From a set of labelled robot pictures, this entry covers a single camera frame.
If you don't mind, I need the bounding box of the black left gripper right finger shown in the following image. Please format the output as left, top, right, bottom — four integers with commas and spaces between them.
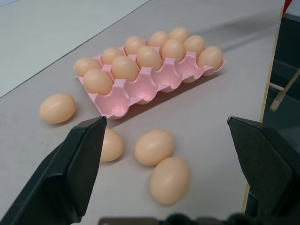
226, 116, 300, 217

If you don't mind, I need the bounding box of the light wooden stick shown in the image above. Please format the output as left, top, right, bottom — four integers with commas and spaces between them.
269, 67, 300, 113

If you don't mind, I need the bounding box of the pink plastic egg tray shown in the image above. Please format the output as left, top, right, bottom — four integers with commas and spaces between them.
73, 44, 228, 120

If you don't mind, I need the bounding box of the beige egg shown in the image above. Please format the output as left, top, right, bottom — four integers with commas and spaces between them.
111, 55, 139, 82
136, 45, 163, 71
183, 35, 206, 53
39, 93, 77, 124
74, 58, 103, 77
101, 47, 125, 65
161, 38, 186, 63
83, 68, 114, 96
168, 27, 189, 44
197, 46, 224, 71
99, 128, 125, 163
124, 36, 147, 56
150, 157, 191, 206
134, 129, 175, 166
148, 30, 169, 47

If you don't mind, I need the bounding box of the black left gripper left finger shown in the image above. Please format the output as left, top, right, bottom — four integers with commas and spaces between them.
0, 115, 108, 225

